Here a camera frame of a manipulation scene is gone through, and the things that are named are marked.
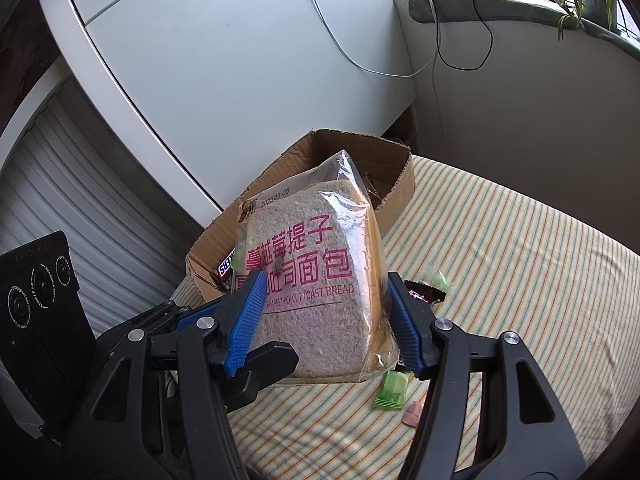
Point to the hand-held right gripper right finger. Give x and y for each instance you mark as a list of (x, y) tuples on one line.
[(402, 320)]

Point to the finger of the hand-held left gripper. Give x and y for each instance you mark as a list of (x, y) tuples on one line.
[(270, 360), (187, 317)]

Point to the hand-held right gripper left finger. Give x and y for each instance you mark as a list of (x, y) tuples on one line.
[(247, 310)]

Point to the brown chocolate bar packet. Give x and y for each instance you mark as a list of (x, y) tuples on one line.
[(225, 266)]

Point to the bagged sliced toast bread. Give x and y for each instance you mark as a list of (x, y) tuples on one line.
[(310, 260)]

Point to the brown cardboard box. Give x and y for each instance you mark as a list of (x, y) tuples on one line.
[(400, 185)]

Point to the dark brown candy packet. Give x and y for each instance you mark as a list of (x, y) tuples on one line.
[(425, 294)]

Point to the translucent green candy packet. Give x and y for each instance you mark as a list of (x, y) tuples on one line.
[(437, 280)]

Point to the bright green candy packet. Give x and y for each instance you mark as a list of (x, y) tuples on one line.
[(392, 390)]

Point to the pink candy packet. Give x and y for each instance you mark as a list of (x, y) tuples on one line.
[(412, 413)]

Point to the striped bed sheet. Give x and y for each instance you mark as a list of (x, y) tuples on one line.
[(525, 285)]

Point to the white slatted panel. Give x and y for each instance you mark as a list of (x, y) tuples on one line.
[(75, 185)]

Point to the white cabinet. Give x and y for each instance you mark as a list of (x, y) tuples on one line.
[(225, 60)]

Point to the grey stone window sill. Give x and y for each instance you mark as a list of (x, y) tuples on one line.
[(425, 7)]

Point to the potted spider plant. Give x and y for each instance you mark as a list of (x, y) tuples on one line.
[(597, 0)]

